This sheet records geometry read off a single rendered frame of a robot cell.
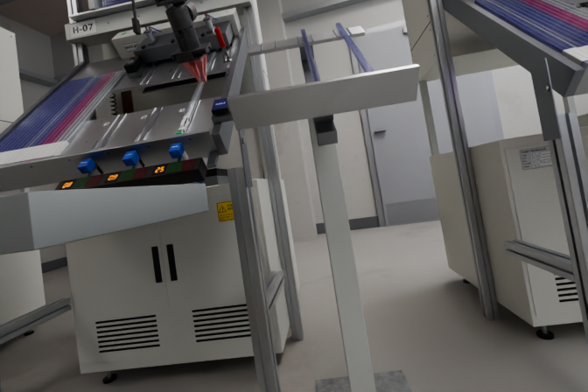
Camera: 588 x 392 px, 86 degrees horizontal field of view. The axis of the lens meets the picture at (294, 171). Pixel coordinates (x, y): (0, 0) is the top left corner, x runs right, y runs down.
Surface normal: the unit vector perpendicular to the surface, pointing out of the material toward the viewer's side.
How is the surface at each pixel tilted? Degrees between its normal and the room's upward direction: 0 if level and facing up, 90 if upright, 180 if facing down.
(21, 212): 90
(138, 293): 90
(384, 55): 90
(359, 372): 90
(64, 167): 135
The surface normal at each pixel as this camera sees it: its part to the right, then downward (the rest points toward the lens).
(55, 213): 0.96, -0.16
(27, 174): 0.04, 0.67
